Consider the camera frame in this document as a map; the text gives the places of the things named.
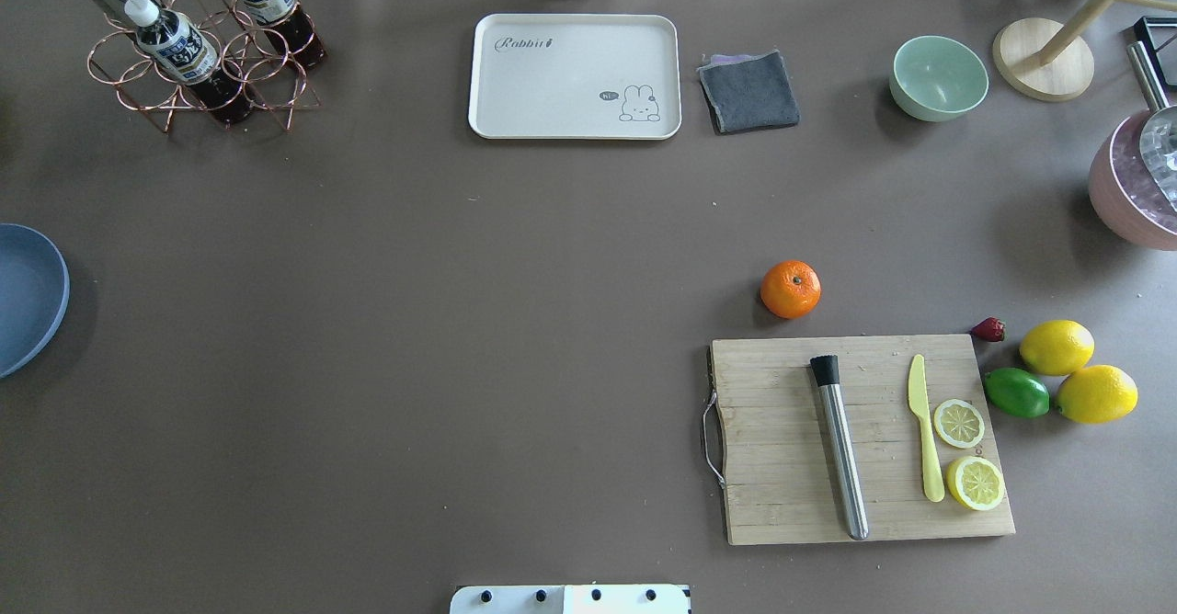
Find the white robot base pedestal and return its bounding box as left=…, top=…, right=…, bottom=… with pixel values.
left=448, top=583, right=692, bottom=613

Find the yellow plastic knife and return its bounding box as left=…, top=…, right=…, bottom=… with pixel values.
left=907, top=354, right=945, bottom=502

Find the lemon half near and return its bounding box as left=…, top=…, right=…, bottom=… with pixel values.
left=932, top=399, right=988, bottom=449

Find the green lime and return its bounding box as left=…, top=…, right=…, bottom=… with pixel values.
left=982, top=367, right=1051, bottom=418

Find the tea bottle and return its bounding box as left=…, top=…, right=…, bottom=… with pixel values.
left=240, top=0, right=326, bottom=71
left=124, top=0, right=253, bottom=124

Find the clear ice cubes pile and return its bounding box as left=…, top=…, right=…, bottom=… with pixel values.
left=1103, top=111, right=1173, bottom=251

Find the steel muddler black tip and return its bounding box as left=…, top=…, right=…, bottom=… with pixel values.
left=807, top=355, right=870, bottom=541

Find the yellow lemon near strawberry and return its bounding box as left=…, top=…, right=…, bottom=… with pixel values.
left=1019, top=318, right=1093, bottom=376

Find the cream rabbit tray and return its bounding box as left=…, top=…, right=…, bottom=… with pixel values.
left=467, top=14, right=681, bottom=141

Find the tea bottle top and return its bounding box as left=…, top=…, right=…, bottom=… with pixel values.
left=124, top=0, right=253, bottom=124

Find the green bowl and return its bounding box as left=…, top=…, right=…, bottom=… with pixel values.
left=887, top=35, right=989, bottom=121

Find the metal ice scoop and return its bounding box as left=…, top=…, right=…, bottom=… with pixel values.
left=1129, top=40, right=1176, bottom=209

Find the grey folded cloth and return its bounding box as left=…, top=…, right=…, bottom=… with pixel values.
left=697, top=49, right=800, bottom=135

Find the orange mandarin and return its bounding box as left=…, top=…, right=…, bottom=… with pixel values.
left=760, top=259, right=822, bottom=318

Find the copper wire bottle rack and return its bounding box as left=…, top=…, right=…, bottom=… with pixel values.
left=86, top=0, right=321, bottom=133

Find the tea bottle lower left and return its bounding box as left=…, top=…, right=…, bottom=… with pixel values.
left=240, top=0, right=326, bottom=71

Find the yellow lemon outer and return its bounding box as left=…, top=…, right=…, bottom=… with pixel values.
left=1055, top=363, right=1138, bottom=423

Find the wooden cutting board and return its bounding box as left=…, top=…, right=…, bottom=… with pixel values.
left=710, top=334, right=1016, bottom=543

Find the blue plate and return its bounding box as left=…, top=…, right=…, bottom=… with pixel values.
left=1, top=223, right=69, bottom=378

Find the red strawberry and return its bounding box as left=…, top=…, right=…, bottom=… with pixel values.
left=967, top=316, right=1006, bottom=343

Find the pink bowl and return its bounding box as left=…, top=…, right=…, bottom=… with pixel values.
left=1088, top=111, right=1176, bottom=251

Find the wooden cup stand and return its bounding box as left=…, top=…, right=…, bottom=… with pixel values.
left=991, top=0, right=1176, bottom=102

